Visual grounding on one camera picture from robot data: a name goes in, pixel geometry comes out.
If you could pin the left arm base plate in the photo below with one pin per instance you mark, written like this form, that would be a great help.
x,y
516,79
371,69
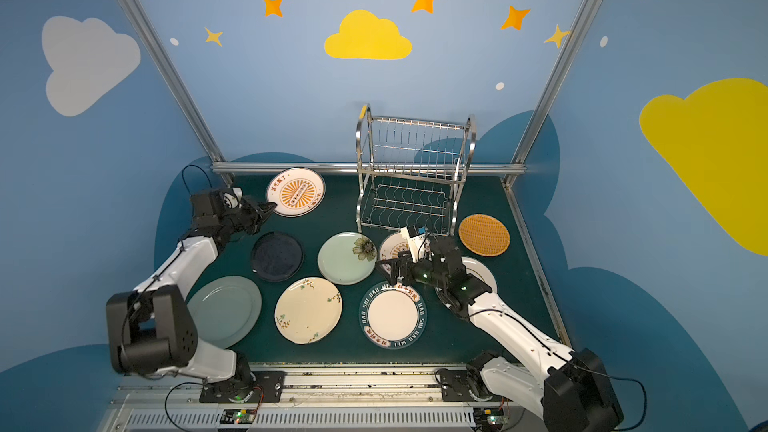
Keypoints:
x,y
263,386

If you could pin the chrome wire dish rack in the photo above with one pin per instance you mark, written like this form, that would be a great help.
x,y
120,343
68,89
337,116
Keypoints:
x,y
392,201

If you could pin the white plate black cloud line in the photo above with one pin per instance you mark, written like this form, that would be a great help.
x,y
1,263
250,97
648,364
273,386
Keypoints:
x,y
483,267

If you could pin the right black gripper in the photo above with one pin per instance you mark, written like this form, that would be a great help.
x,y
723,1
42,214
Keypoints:
x,y
405,261

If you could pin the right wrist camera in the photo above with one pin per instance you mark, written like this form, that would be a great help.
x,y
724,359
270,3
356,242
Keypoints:
x,y
417,239

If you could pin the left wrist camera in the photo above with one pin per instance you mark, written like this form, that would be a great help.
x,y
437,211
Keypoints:
x,y
231,197

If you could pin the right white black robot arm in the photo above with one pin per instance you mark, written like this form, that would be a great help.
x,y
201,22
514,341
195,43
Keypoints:
x,y
567,390

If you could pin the pale green flower plate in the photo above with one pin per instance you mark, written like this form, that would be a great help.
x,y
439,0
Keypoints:
x,y
347,258

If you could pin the large pale green plate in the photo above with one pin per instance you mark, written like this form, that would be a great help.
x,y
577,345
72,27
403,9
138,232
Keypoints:
x,y
225,310

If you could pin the orange sunburst plate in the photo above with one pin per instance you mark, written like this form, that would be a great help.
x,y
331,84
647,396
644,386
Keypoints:
x,y
296,191
391,247

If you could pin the left circuit board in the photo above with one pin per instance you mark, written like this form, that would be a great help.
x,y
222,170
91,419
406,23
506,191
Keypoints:
x,y
238,417

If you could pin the right circuit board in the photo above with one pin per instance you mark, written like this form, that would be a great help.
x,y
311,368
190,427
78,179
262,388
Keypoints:
x,y
488,419

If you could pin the aluminium frame post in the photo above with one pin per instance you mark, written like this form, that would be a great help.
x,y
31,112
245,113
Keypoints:
x,y
150,38
583,20

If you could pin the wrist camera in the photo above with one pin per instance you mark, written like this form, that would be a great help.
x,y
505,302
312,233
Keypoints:
x,y
231,197
417,239

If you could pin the yellow woven round plate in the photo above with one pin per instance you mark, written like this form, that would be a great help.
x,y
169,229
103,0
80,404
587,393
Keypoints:
x,y
484,235

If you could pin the left aluminium frame post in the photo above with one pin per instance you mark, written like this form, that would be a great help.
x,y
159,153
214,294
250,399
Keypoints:
x,y
150,38

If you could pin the aluminium rail front frame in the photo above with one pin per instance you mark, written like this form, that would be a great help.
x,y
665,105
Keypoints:
x,y
313,398

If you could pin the white plate dark lettered rim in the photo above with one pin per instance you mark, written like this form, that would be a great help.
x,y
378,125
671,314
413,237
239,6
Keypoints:
x,y
392,316

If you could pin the circuit board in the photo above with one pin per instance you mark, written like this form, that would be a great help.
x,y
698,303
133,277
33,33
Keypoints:
x,y
238,417
488,419

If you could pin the cream floral plate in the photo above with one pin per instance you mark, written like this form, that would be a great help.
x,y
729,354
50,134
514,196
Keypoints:
x,y
308,310

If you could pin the rear aluminium frame bar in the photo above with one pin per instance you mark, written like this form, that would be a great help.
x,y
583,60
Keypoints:
x,y
351,168

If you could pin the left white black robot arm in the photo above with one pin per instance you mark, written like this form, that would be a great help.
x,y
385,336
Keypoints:
x,y
150,328

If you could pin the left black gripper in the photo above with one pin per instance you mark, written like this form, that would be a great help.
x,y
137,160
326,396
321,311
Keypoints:
x,y
247,216

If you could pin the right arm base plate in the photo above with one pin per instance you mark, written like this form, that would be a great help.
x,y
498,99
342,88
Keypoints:
x,y
465,385

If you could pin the black glossy plate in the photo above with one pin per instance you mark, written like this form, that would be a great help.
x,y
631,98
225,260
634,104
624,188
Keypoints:
x,y
276,256

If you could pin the right aluminium frame post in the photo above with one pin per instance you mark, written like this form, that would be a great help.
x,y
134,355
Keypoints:
x,y
583,20

